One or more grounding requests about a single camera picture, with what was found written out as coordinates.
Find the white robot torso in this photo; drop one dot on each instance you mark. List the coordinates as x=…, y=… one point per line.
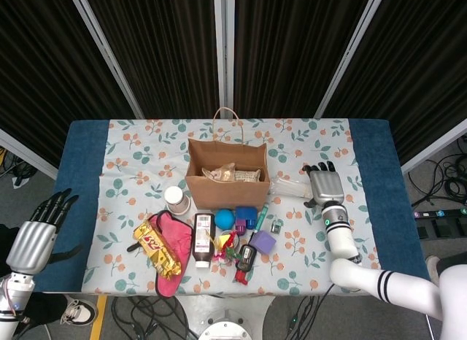
x=226, y=318

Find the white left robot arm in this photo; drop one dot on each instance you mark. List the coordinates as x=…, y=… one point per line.
x=12, y=303

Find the floral tablecloth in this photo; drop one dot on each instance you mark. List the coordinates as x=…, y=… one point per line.
x=146, y=135

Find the orange snack bag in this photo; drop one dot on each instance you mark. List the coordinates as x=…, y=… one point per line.
x=248, y=176

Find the dark trouser leg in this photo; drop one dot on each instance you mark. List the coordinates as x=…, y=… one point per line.
x=454, y=260

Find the small green pencil sharpener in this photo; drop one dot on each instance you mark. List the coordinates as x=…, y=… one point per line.
x=276, y=227

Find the purple foam cube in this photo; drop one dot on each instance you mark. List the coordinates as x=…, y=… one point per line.
x=264, y=242

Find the beige food package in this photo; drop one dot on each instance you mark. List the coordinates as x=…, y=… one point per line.
x=220, y=172

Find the colourful feather shuttlecock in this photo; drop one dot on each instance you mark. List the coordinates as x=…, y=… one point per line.
x=226, y=245

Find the brown bottle white cap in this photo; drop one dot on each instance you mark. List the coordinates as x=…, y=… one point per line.
x=203, y=241

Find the brown paper bag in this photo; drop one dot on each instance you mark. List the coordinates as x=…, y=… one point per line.
x=226, y=194

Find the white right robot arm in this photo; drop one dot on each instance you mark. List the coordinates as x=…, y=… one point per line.
x=341, y=238

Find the white sneaker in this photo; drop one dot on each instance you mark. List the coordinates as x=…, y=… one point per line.
x=80, y=311

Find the black trouser leg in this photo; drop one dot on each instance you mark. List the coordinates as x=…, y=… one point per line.
x=44, y=309

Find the green marker pen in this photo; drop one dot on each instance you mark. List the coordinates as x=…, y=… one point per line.
x=262, y=217

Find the black pleated partition panel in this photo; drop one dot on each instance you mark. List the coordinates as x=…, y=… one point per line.
x=36, y=62
x=292, y=44
x=419, y=62
x=164, y=44

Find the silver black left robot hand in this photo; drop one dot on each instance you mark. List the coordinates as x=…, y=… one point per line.
x=33, y=247

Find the black bottle red cap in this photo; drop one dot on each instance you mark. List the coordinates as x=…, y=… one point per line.
x=246, y=258

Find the pink towel black trim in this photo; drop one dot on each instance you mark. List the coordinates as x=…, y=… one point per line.
x=175, y=230

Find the blue table cover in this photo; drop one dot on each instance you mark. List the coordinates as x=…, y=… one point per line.
x=84, y=154

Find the blue toy block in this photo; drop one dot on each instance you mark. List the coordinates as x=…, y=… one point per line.
x=245, y=213

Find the white paper cup stack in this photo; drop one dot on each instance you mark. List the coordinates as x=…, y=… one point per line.
x=177, y=201

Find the bundle of clear straws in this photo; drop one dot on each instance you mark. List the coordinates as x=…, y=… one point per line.
x=292, y=188

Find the gold foil snack package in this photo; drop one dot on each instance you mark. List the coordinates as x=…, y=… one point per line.
x=157, y=249

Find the purple toy block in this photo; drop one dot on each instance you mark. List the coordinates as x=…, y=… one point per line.
x=240, y=226

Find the blue ball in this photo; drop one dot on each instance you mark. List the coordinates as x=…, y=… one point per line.
x=224, y=219

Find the grey sneaker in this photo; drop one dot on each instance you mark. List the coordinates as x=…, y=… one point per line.
x=432, y=267

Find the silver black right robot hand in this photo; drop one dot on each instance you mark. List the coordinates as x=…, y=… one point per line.
x=326, y=188

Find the yellow floor tape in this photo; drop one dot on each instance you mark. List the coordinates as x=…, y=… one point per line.
x=97, y=318

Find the black power strip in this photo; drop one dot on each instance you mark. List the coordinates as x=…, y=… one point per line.
x=438, y=213

